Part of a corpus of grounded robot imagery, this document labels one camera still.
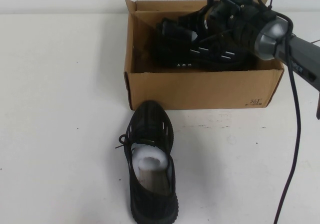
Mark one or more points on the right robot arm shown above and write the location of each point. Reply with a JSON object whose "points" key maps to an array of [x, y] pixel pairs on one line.
{"points": [[300, 57]]}

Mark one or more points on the black knit sneaker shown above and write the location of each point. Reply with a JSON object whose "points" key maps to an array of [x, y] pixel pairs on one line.
{"points": [[190, 52], [150, 124]]}

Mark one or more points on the grey cardboard shoe insert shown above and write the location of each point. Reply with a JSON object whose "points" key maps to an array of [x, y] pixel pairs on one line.
{"points": [[152, 182]]}

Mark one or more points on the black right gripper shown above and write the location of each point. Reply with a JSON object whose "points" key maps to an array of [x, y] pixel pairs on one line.
{"points": [[233, 3]]}

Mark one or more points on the white foam shoe filler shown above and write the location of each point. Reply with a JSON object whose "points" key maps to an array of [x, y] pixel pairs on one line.
{"points": [[193, 36], [150, 159]]}

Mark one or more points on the brown cardboard shoe box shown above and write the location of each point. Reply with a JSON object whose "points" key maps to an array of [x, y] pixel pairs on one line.
{"points": [[190, 89]]}

